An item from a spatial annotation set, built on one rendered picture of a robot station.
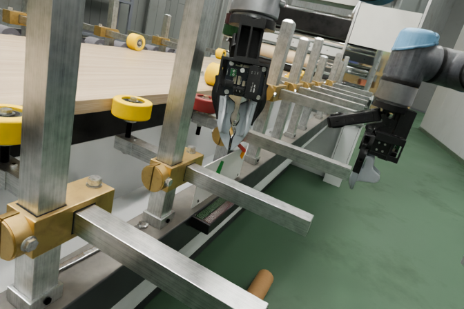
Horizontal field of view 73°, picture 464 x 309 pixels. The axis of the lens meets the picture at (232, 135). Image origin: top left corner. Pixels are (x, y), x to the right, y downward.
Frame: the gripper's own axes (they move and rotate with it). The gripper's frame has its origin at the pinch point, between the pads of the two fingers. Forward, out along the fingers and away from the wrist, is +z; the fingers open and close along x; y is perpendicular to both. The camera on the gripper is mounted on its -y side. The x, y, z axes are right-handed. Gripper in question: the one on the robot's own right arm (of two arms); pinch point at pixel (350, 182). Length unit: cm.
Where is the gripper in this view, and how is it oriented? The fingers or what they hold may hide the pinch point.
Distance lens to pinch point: 80.2
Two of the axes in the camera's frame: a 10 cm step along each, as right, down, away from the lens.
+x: 4.3, -1.6, 8.9
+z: -2.3, 9.3, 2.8
